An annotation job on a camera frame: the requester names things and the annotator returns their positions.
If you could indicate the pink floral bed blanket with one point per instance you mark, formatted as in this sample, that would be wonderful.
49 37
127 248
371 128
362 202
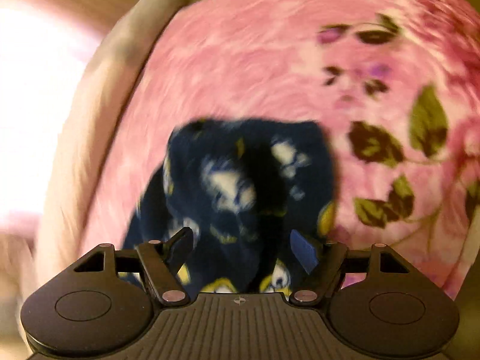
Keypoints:
392 84

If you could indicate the navy cartoon print fleece garment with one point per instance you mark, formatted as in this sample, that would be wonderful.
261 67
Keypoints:
242 187

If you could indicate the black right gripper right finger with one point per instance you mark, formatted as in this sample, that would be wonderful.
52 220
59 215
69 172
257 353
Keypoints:
304 251

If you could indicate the cream quilted duvet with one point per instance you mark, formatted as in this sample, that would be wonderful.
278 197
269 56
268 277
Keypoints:
104 89

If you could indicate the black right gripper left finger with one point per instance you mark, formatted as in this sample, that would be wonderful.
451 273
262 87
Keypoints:
178 249

